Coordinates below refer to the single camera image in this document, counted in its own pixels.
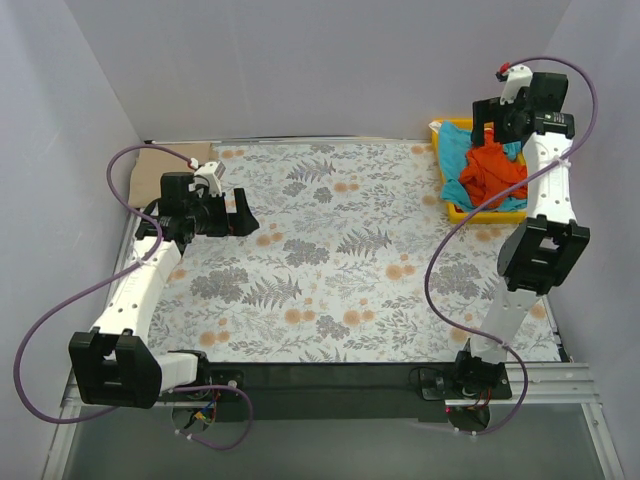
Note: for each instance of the floral patterned table mat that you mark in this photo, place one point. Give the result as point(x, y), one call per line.
point(343, 267)

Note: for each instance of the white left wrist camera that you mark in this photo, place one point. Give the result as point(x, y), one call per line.
point(209, 176)

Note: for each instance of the beige folded cloth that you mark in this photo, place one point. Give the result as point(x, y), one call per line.
point(151, 164)

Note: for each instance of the orange t shirt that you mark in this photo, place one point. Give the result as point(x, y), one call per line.
point(489, 171)

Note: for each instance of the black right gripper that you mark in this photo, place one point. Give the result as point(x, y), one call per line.
point(482, 116)

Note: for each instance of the aluminium frame rail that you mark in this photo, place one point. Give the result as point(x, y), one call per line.
point(548, 383)

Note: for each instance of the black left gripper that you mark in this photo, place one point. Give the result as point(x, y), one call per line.
point(231, 215)

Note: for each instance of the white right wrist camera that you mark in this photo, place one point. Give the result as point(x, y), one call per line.
point(514, 78)

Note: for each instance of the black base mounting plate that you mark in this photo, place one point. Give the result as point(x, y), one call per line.
point(349, 391)

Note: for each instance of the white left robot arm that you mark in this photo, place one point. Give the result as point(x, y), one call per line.
point(112, 363)

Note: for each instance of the blue t shirt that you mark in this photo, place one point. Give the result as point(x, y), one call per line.
point(473, 175)

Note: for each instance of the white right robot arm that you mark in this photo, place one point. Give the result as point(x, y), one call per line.
point(540, 253)

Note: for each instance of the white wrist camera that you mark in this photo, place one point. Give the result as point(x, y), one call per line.
point(209, 176)
point(514, 78)

